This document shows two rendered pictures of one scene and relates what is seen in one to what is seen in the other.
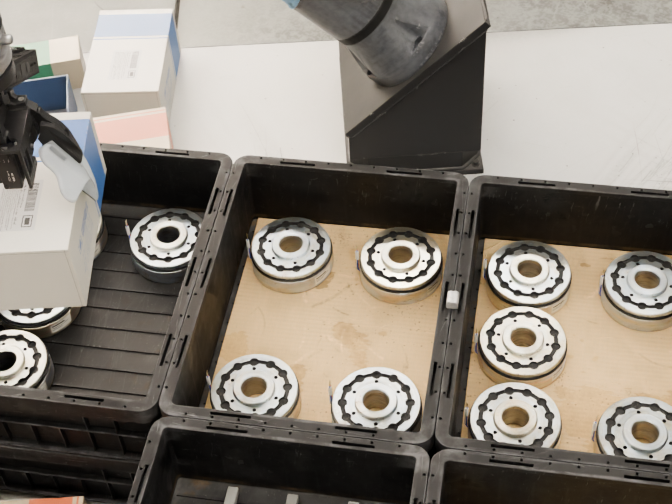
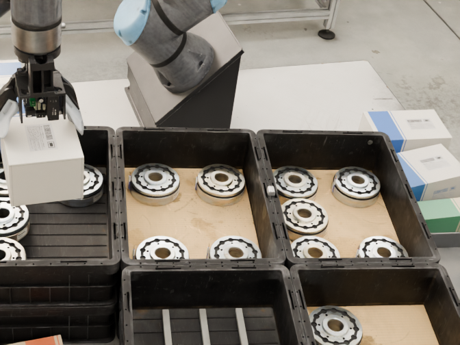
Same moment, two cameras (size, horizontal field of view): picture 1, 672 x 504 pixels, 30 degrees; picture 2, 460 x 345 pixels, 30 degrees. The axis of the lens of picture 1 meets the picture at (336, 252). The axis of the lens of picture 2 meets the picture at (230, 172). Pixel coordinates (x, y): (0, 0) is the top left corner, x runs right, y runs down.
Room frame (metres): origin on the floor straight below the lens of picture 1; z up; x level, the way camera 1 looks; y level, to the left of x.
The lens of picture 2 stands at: (-0.23, 0.52, 2.04)
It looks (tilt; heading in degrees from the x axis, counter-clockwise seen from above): 40 degrees down; 334
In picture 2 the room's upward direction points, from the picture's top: 9 degrees clockwise
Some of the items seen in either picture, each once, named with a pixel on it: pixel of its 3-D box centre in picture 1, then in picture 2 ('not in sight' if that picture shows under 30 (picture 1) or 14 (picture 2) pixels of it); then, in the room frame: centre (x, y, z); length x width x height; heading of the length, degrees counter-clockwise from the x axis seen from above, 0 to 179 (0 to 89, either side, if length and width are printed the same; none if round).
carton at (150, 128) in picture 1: (133, 166); not in sight; (1.34, 0.29, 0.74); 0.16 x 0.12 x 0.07; 6
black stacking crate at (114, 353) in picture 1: (87, 293); (38, 213); (1.00, 0.31, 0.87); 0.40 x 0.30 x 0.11; 167
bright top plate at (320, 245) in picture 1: (291, 247); (155, 179); (1.05, 0.06, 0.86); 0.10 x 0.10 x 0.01
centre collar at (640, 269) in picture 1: (647, 280); (357, 180); (0.95, -0.37, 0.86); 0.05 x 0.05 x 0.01
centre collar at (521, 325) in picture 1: (523, 338); (304, 213); (0.88, -0.21, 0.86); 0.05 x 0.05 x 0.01
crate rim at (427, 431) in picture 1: (324, 291); (194, 194); (0.93, 0.02, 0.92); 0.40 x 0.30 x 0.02; 167
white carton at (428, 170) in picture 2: not in sight; (417, 179); (1.04, -0.61, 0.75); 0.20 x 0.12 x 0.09; 95
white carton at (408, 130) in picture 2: not in sight; (402, 138); (1.19, -0.66, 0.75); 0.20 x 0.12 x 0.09; 82
